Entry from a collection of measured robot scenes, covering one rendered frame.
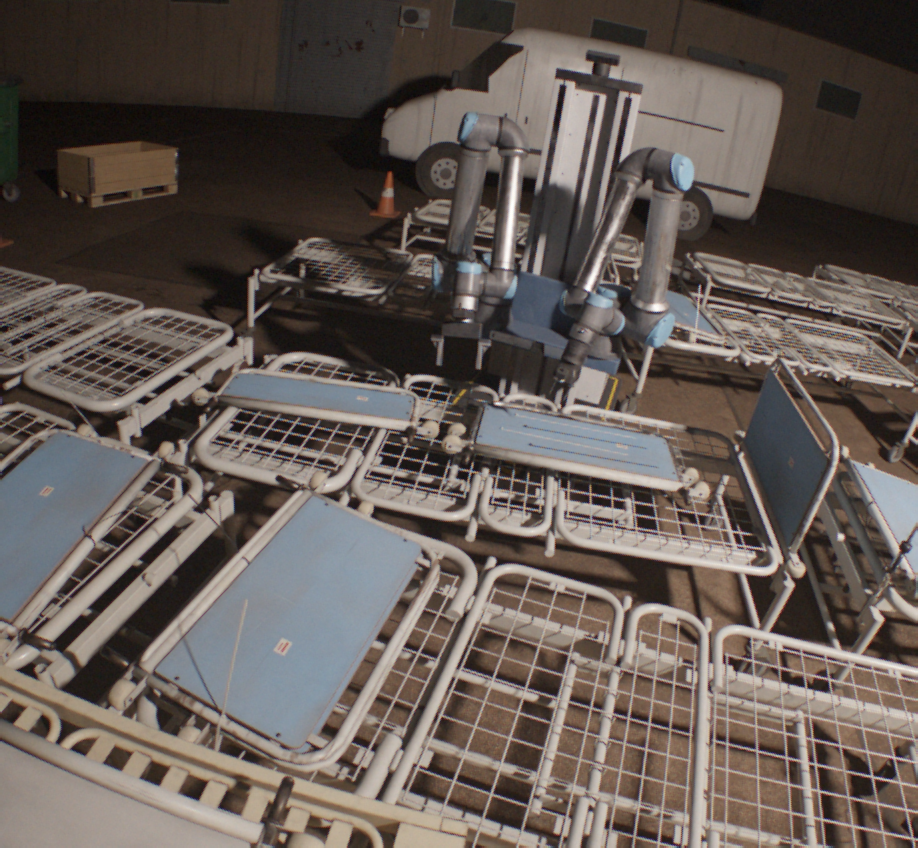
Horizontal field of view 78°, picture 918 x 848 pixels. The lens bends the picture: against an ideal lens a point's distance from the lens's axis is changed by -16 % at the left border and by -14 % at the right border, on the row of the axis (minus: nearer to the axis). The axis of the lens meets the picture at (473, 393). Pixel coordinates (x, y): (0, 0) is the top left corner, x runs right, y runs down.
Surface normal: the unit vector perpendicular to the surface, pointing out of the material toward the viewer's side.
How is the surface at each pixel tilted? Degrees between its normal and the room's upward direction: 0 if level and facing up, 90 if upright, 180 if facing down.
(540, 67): 86
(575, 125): 90
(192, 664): 8
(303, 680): 8
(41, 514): 5
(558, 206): 90
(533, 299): 90
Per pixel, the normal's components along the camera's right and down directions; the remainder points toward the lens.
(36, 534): 0.23, -0.86
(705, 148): -0.01, 0.43
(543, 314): -0.32, 0.39
